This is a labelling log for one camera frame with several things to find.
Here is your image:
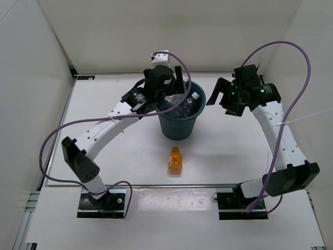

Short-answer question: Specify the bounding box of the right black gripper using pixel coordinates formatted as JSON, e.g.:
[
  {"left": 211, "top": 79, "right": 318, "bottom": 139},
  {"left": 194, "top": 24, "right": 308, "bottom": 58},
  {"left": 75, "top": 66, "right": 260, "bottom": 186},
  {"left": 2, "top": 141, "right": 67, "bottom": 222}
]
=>
[{"left": 206, "top": 78, "right": 246, "bottom": 117}]

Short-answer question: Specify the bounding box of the tall white label water bottle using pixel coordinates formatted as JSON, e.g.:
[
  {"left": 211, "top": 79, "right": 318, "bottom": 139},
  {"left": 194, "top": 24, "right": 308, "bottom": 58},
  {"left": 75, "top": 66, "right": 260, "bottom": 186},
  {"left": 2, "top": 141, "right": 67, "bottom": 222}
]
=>
[{"left": 163, "top": 94, "right": 183, "bottom": 110}]

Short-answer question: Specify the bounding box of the clear unlabelled plastic bottle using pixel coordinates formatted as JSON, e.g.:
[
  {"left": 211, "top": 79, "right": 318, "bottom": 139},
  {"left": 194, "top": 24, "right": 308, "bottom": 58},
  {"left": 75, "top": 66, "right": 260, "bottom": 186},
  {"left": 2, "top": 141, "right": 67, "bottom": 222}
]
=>
[{"left": 182, "top": 92, "right": 200, "bottom": 117}]

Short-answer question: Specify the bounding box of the orange juice bottle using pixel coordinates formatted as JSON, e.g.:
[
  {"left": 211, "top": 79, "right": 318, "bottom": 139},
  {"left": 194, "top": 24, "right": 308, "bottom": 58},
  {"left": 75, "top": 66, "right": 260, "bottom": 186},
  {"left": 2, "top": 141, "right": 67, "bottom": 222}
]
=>
[{"left": 168, "top": 147, "right": 183, "bottom": 174}]

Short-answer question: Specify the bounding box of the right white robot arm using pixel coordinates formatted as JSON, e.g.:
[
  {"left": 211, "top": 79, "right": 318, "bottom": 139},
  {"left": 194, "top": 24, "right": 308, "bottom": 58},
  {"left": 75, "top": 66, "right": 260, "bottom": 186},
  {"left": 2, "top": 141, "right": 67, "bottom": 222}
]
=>
[{"left": 207, "top": 77, "right": 319, "bottom": 208}]

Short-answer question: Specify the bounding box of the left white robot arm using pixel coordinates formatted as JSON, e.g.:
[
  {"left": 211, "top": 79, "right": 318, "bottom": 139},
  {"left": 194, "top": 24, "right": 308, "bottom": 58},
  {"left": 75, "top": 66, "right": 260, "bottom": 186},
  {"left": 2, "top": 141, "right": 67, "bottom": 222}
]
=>
[{"left": 61, "top": 65, "right": 185, "bottom": 209}]

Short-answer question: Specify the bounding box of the dark green plastic bin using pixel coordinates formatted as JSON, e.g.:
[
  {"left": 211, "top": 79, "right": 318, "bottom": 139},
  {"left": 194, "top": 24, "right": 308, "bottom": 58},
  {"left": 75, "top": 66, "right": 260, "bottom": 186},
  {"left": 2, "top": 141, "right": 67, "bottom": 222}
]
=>
[{"left": 158, "top": 82, "right": 206, "bottom": 141}]

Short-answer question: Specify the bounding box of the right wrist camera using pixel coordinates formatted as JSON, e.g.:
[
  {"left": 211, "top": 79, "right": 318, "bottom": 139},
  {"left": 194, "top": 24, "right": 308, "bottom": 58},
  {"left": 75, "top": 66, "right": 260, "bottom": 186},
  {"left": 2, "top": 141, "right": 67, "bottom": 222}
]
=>
[{"left": 234, "top": 64, "right": 261, "bottom": 88}]

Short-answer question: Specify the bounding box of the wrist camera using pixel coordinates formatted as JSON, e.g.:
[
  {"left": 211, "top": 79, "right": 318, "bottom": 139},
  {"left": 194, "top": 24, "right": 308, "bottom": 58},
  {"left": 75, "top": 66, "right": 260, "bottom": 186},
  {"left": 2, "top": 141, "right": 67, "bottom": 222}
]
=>
[
  {"left": 144, "top": 49, "right": 174, "bottom": 89},
  {"left": 234, "top": 64, "right": 261, "bottom": 88}
]

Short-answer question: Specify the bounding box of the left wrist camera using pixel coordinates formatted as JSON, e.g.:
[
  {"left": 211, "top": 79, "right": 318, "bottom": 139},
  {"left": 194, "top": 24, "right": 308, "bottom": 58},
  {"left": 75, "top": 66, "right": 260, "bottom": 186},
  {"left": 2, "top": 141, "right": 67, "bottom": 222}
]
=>
[{"left": 144, "top": 49, "right": 174, "bottom": 89}]

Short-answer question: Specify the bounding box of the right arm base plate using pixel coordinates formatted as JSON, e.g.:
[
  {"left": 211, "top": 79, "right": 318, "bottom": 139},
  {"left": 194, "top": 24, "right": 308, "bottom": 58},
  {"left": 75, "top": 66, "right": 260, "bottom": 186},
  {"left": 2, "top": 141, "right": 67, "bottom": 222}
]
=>
[{"left": 211, "top": 184, "right": 268, "bottom": 220}]

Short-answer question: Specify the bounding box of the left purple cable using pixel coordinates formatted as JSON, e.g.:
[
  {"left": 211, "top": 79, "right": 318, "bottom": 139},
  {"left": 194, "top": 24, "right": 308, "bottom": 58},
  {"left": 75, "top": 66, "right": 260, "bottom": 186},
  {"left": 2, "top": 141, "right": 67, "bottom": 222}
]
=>
[{"left": 38, "top": 51, "right": 193, "bottom": 218}]

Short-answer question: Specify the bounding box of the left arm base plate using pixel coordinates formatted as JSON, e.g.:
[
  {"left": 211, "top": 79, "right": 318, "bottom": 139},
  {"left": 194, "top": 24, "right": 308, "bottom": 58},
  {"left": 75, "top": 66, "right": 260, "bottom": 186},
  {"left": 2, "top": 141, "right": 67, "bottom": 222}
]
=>
[{"left": 76, "top": 189, "right": 129, "bottom": 219}]

